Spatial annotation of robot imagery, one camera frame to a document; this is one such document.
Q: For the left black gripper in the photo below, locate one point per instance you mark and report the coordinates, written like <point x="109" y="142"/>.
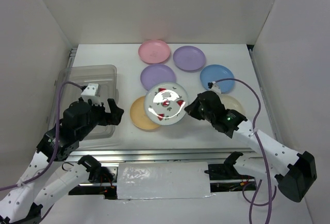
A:
<point x="113" y="117"/>

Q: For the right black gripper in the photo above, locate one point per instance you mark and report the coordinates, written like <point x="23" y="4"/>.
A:
<point x="191" y="109"/>

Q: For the yellow bear plastic plate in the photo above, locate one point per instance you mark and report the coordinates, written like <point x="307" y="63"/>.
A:
<point x="139" y="117"/>

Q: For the white watermelon pattern plate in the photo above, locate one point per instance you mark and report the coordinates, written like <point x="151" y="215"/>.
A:
<point x="164" y="103"/>

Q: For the purple plate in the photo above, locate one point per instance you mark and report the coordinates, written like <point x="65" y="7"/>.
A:
<point x="155" y="74"/>
<point x="189" y="58"/>

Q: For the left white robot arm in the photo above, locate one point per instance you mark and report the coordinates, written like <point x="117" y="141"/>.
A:
<point x="30" y="199"/>

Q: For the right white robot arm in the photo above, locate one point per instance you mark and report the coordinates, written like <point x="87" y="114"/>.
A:
<point x="294" y="172"/>

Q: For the clear plastic bin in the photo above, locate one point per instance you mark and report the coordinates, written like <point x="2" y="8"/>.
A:
<point x="104" y="75"/>

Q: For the cream plastic plate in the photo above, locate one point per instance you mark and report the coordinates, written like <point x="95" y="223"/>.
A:
<point x="232" y="103"/>

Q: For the blue plastic plate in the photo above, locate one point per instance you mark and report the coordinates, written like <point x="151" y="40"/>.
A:
<point x="215" y="72"/>

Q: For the white foil-edged board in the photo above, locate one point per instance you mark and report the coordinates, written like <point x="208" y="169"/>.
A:
<point x="177" y="180"/>

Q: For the pink plastic plate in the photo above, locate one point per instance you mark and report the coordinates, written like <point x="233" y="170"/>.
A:
<point x="154" y="51"/>

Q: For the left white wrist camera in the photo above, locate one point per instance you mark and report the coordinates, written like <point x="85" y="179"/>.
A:
<point x="91" y="94"/>

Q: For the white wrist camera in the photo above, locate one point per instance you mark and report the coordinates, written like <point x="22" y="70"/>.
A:
<point x="91" y="94"/>
<point x="214" y="87"/>

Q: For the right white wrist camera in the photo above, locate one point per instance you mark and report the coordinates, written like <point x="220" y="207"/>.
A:
<point x="214" y="87"/>

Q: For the aluminium front rail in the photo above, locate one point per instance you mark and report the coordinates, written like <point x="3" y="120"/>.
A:
<point x="159" y="155"/>

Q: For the aluminium rail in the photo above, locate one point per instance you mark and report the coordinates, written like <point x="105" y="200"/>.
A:
<point x="159" y="155"/>
<point x="275" y="131"/>

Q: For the aluminium right side rail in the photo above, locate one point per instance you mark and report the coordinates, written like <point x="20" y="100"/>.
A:
<point x="275" y="131"/>

